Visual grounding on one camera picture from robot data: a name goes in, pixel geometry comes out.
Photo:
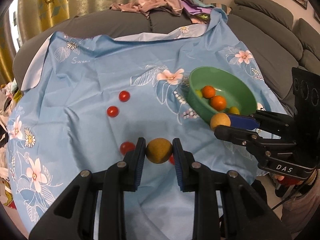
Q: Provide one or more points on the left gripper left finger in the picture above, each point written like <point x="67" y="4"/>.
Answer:
<point x="93" y="203"/>

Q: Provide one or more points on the person's right hand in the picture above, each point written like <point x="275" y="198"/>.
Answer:
<point x="285" y="181"/>

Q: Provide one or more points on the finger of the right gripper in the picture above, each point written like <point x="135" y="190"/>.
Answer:
<point x="261" y="148"/>
<point x="271" y="122"/>

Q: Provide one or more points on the tan round fruit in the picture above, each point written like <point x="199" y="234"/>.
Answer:
<point x="159" y="150"/>

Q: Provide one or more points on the blue floral cloth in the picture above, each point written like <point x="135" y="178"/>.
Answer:
<point x="60" y="126"/>

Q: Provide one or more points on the lower orange tangerine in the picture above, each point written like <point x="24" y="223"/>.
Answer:
<point x="218" y="103"/>

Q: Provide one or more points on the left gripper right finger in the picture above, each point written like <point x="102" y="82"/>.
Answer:
<point x="225" y="205"/>

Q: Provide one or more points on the red cherry tomato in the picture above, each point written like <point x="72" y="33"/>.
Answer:
<point x="126" y="147"/>
<point x="171" y="160"/>

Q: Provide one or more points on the purple garment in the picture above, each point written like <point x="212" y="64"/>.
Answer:
<point x="196" y="7"/>

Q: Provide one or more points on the pink clothes pile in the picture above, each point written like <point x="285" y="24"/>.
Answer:
<point x="175" y="7"/>

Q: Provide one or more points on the cluttered clothes heap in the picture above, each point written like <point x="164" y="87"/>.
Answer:
<point x="10" y="95"/>

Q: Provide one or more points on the green oval fruit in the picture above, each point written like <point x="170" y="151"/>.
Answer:
<point x="199" y="93"/>

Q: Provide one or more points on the orange tangerine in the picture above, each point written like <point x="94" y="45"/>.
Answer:
<point x="218" y="103"/>
<point x="208" y="92"/>

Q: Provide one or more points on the beige and yellow curtains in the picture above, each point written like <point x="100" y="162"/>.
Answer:
<point x="24" y="19"/>

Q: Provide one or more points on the green plastic bowl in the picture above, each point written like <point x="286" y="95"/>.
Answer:
<point x="227" y="85"/>

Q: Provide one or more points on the upper orange tangerine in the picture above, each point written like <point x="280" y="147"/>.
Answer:
<point x="208" y="92"/>

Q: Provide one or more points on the yellow-green oval fruit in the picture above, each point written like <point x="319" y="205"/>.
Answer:
<point x="234" y="110"/>

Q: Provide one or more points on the small orange-tan round fruit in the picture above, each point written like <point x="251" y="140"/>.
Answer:
<point x="220" y="119"/>

